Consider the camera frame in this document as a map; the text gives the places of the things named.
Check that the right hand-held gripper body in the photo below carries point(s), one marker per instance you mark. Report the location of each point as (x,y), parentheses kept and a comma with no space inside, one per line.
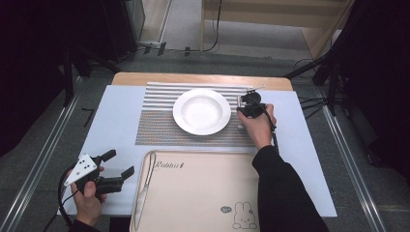
(254,108)

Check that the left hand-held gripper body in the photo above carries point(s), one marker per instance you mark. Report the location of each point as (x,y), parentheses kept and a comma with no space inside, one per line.
(80,169)

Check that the silver table knife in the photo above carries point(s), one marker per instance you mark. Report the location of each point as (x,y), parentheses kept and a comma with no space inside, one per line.
(145,190)

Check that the white deep plate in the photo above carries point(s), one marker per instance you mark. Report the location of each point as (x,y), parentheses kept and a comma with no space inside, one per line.
(201,111)

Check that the beige tray with rabbit print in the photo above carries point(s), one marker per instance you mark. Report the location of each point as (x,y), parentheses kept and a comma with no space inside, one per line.
(193,193)

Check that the person's right hand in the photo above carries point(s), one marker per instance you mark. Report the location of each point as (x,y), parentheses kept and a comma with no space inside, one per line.
(259,129)

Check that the person's left hand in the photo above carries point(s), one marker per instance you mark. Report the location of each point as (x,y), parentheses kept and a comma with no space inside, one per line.
(87,206)

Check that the white table cover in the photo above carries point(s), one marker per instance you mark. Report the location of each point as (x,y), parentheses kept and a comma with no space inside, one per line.
(116,129)

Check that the striped woven placemat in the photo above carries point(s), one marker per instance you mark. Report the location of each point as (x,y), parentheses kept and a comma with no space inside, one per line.
(158,129)

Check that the black metal stand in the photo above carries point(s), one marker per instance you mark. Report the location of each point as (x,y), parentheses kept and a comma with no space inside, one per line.
(332,83)
(67,77)

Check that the light wooden shelf unit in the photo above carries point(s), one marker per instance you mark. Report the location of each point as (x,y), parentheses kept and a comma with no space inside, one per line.
(257,19)

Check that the black curtain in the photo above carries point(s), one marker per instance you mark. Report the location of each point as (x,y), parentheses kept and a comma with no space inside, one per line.
(380,80)
(29,64)

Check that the black cabinet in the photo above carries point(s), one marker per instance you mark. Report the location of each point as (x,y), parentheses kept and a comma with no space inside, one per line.
(122,29)

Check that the metal floor rail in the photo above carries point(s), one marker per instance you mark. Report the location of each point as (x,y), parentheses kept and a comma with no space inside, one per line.
(351,161)
(38,161)

